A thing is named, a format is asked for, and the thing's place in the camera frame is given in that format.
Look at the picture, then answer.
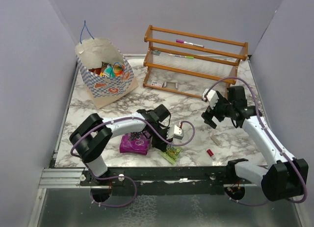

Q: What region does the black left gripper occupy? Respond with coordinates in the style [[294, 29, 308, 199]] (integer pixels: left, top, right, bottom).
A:
[[150, 124, 174, 152]]

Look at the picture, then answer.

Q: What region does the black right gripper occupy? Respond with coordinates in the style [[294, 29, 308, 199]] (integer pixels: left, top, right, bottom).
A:
[[202, 93, 235, 128]]

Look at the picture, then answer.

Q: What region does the light green candy packet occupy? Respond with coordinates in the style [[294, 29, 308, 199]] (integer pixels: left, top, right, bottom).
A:
[[159, 145, 182, 165]]

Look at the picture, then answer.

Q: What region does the orange snack bag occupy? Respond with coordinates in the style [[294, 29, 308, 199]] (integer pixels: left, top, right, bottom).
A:
[[112, 64, 125, 77]]

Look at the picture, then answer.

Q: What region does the teal snack bag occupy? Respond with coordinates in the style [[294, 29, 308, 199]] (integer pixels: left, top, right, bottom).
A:
[[100, 66, 115, 77]]

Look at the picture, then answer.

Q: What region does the checkered paper bag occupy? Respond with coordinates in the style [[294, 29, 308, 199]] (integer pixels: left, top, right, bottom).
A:
[[75, 35, 138, 109]]

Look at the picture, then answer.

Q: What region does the red chip bag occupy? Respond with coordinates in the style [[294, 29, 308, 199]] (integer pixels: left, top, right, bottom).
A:
[[89, 68, 101, 75]]

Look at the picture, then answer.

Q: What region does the brown sea salt snack bag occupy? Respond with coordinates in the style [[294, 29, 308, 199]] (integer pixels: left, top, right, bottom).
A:
[[102, 62, 108, 68]]

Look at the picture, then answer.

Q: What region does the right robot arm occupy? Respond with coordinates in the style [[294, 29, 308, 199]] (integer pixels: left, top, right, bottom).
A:
[[202, 86, 309, 202]]

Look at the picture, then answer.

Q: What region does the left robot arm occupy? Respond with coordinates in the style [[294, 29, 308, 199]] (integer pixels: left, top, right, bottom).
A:
[[69, 104, 183, 185]]

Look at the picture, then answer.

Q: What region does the purple raisin snack bag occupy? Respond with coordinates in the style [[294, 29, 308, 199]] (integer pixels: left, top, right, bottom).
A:
[[119, 132, 151, 155]]

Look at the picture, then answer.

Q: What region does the small beige wrapper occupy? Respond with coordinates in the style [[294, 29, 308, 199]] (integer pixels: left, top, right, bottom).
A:
[[210, 135, 221, 146]]

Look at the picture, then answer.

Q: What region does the red lip balm tube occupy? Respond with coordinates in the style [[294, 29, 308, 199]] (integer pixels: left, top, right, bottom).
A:
[[207, 149, 216, 160]]

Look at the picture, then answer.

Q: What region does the small red white card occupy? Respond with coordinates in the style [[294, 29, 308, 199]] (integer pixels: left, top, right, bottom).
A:
[[150, 80, 164, 88]]

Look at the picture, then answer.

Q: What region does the wooden shelf rack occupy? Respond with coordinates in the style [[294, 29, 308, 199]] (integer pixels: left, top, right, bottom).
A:
[[143, 25, 248, 98]]

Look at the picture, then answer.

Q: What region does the green marker pen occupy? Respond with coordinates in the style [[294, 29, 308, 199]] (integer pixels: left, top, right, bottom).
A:
[[169, 53, 194, 59]]

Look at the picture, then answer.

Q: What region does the pink marker pen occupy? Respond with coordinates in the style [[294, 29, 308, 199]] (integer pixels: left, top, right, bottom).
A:
[[176, 39, 204, 48]]

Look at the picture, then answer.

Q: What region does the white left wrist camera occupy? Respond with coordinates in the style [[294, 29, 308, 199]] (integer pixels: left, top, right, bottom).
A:
[[166, 125, 184, 140]]

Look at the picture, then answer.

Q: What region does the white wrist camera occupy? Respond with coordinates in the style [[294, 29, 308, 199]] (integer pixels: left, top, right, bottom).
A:
[[166, 125, 184, 140], [202, 89, 224, 109]]

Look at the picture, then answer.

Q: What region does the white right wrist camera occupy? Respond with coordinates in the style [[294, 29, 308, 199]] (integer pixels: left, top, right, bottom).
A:
[[202, 89, 224, 109]]

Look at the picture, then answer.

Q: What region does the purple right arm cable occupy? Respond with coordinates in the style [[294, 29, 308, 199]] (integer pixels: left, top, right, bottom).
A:
[[202, 76, 308, 207]]

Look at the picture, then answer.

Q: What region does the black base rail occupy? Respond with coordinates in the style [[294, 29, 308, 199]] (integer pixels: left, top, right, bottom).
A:
[[80, 166, 247, 196]]

